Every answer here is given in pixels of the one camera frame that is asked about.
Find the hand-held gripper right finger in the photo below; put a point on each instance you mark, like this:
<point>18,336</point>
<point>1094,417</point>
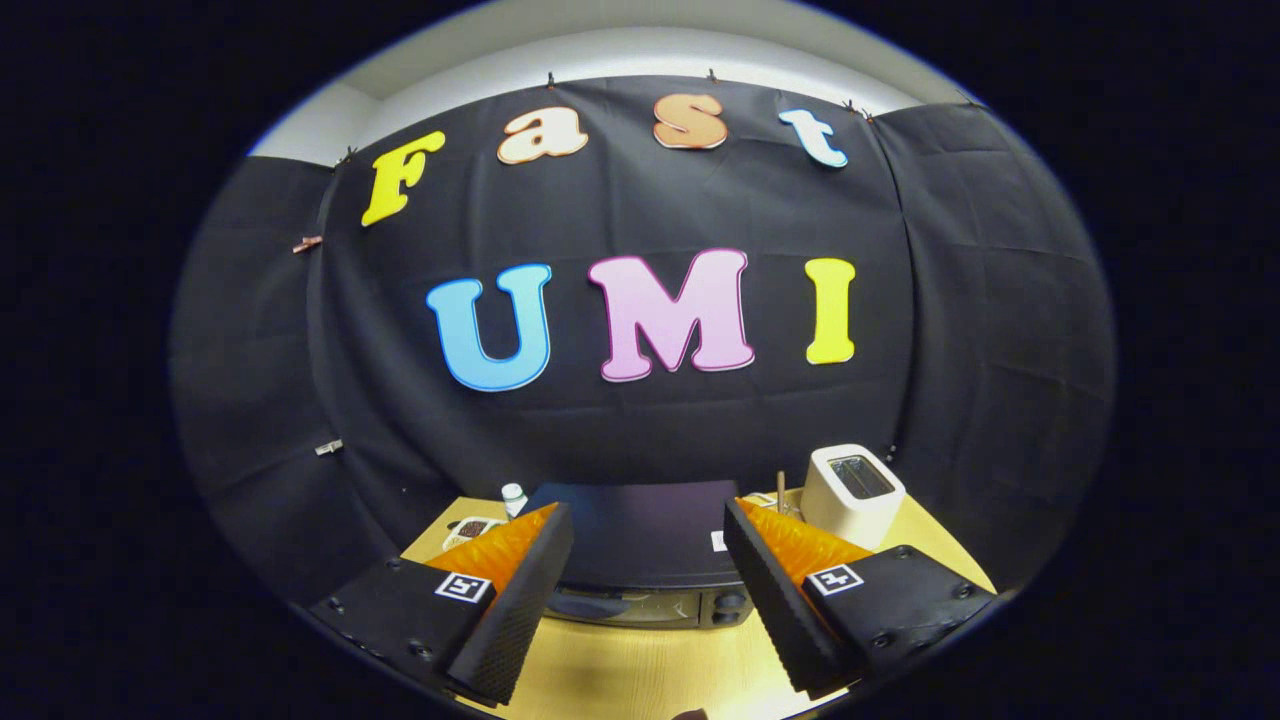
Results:
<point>775,610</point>

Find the black toaster oven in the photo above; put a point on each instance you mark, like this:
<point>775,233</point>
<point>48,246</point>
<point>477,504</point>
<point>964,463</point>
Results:
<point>640,530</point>

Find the small white bottle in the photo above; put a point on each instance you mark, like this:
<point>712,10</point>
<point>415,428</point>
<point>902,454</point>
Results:
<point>514,498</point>

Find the white slot toaster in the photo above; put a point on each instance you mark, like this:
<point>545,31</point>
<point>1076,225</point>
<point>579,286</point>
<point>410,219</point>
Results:
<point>850,510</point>

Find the pink cloth clip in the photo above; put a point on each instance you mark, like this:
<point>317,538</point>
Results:
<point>307,243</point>

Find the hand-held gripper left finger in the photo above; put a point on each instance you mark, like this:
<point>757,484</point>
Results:
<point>515,615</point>

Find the silver cloth clip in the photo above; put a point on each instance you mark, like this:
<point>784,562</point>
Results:
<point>328,447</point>

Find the thin wooden stick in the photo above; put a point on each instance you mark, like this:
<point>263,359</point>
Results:
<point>782,485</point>

